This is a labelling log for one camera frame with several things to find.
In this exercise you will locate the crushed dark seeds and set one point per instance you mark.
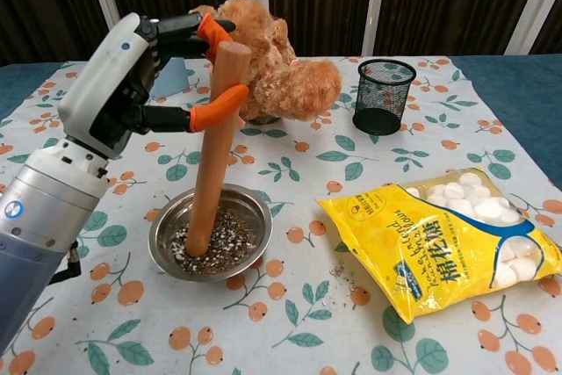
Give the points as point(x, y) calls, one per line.
point(232, 239)

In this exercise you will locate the light blue cube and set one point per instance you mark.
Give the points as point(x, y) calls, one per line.
point(175, 78)

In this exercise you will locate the stainless steel bowl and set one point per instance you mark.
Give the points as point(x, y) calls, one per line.
point(252, 212)

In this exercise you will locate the black mesh pen holder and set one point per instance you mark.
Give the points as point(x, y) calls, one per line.
point(377, 122)

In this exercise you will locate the floral print tablecloth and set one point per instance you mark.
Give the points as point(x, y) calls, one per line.
point(281, 164)

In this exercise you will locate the brown teddy bear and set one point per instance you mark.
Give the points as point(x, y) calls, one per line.
point(298, 85)

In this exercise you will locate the small wooden cylinder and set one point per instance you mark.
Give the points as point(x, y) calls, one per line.
point(211, 173)

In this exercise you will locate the yellow marshmallow bag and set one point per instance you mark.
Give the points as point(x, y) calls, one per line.
point(395, 239)

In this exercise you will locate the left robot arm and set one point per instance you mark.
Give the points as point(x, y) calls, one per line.
point(39, 217)

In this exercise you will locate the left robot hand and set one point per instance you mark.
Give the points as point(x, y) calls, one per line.
point(105, 85)

